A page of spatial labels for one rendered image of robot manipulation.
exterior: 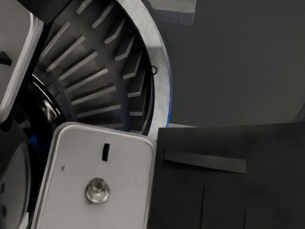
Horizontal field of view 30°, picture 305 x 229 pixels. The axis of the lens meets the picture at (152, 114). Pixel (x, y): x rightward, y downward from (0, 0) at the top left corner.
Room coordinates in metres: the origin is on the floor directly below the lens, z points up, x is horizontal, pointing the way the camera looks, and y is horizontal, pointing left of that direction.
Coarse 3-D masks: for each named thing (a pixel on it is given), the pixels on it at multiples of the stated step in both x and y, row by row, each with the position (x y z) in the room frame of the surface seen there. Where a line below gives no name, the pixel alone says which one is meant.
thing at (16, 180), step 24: (24, 96) 0.18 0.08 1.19; (48, 96) 0.18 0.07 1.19; (24, 120) 0.17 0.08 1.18; (48, 120) 0.17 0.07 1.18; (72, 120) 0.18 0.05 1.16; (0, 144) 0.13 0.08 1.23; (24, 144) 0.14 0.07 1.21; (48, 144) 0.16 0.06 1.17; (0, 168) 0.11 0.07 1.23; (24, 168) 0.12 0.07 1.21; (0, 192) 0.10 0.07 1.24; (24, 192) 0.11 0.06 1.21; (0, 216) 0.09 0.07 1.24; (24, 216) 0.10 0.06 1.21
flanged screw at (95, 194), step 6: (90, 180) 0.13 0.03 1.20; (96, 180) 0.13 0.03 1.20; (102, 180) 0.13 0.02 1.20; (90, 186) 0.12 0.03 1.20; (96, 186) 0.13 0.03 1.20; (102, 186) 0.13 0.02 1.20; (108, 186) 0.13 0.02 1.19; (90, 192) 0.12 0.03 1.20; (96, 192) 0.12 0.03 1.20; (102, 192) 0.12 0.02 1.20; (108, 192) 0.12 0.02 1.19; (90, 198) 0.12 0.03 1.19; (96, 198) 0.12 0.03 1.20; (102, 198) 0.12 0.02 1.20
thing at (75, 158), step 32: (64, 128) 0.16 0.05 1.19; (96, 128) 0.17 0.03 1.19; (64, 160) 0.14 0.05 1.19; (96, 160) 0.14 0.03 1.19; (128, 160) 0.15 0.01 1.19; (64, 192) 0.12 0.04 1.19; (128, 192) 0.13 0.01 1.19; (32, 224) 0.10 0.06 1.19; (64, 224) 0.10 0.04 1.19; (96, 224) 0.11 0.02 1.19; (128, 224) 0.11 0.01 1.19
